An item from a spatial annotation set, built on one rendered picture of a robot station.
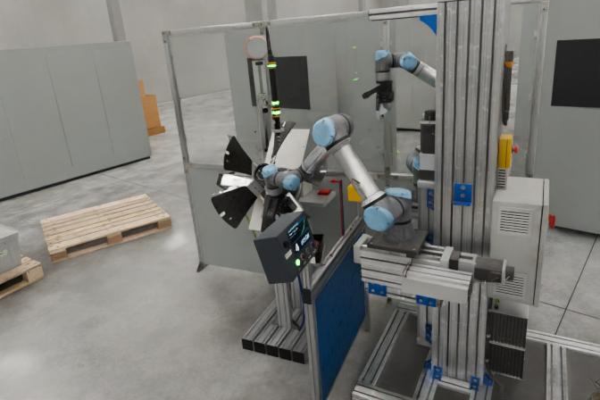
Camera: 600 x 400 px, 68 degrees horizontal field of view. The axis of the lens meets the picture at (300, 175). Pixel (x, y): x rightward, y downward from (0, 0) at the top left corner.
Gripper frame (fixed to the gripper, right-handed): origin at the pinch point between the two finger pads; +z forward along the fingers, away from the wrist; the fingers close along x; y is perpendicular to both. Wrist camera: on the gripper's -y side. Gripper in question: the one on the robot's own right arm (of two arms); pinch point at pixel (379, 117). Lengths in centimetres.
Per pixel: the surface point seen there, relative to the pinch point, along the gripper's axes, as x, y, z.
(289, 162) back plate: 3, -59, 30
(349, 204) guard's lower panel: 45, -36, 73
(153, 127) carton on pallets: 531, -667, 132
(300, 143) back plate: 12, -55, 19
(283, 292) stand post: -17, -62, 112
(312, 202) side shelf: 18, -53, 62
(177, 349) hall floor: -51, -129, 148
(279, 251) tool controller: -108, -11, 28
